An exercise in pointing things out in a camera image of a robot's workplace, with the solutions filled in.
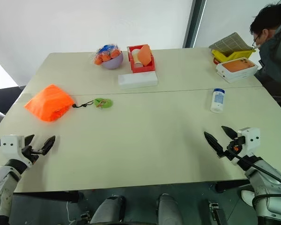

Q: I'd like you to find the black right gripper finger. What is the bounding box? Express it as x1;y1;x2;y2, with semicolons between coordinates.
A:
221;125;238;142
204;131;225;159

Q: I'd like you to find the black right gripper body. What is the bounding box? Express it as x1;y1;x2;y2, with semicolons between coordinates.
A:
226;135;246;160

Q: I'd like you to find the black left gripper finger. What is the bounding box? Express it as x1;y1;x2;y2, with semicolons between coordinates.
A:
38;135;56;156
24;134;35;148

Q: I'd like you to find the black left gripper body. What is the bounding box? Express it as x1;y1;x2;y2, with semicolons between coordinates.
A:
20;144;41;165

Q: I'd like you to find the plastic bag of orange snacks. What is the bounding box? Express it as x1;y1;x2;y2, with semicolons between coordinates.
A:
92;44;122;66

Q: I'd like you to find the white bottle with blue label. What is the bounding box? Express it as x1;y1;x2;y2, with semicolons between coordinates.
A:
210;88;226;114

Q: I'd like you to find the dark cabinet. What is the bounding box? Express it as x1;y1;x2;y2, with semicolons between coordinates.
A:
0;85;26;113

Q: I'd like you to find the white shoe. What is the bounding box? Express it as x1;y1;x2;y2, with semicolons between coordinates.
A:
240;189;257;208

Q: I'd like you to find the white box with orange print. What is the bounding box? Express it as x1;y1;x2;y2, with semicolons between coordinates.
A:
215;56;259;83

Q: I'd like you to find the yellow plastic bin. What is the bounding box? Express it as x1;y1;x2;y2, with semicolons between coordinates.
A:
211;48;256;62

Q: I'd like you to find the grey robot right leg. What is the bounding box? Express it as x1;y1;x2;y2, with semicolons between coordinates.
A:
155;193;184;225

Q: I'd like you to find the grey robot leg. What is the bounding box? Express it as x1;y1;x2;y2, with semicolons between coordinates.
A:
155;193;184;225
89;195;126;225

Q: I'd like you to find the grey robot left leg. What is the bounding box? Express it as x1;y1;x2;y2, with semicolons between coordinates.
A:
89;195;126;225

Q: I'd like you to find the checkered grey cloth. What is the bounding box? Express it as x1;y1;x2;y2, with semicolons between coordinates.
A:
208;32;253;52

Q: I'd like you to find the white rectangular box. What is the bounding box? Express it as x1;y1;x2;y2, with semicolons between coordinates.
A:
118;71;159;90

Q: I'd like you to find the red plastic box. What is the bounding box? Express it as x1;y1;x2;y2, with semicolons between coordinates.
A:
127;44;156;74

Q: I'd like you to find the person in grey jacket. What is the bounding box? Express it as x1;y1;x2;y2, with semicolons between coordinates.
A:
249;0;281;104

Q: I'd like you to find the purple bowl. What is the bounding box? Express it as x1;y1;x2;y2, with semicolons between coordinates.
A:
100;51;124;69

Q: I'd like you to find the orange sponge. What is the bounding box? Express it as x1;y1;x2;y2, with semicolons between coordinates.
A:
137;45;153;67

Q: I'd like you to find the paper cup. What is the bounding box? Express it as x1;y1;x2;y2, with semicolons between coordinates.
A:
130;48;144;68

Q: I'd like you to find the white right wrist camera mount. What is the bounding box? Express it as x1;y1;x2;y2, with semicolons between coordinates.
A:
231;127;261;165

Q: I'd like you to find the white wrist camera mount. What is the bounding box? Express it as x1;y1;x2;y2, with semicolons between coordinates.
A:
0;134;33;167
231;127;261;165

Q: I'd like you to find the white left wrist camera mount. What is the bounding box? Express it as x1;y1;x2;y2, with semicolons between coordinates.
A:
0;134;33;167

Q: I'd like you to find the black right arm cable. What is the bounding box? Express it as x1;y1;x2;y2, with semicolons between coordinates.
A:
227;147;281;211

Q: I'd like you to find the orange cloth bag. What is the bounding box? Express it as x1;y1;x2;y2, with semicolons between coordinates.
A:
24;84;75;123

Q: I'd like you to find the black string cord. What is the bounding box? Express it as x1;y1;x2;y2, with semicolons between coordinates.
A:
72;100;96;109

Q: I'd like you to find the green coiled strap roll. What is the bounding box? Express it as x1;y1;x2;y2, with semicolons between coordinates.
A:
94;97;114;110

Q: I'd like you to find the dark window frame post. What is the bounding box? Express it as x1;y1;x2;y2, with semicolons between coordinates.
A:
182;0;207;49

